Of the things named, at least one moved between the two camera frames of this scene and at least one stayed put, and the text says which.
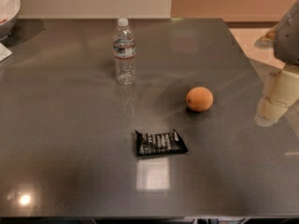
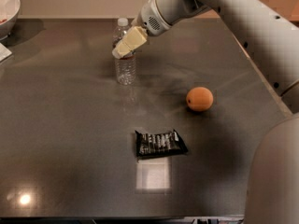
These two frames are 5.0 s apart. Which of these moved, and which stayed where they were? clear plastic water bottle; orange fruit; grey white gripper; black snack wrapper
Moved: grey white gripper
Stayed: black snack wrapper; clear plastic water bottle; orange fruit
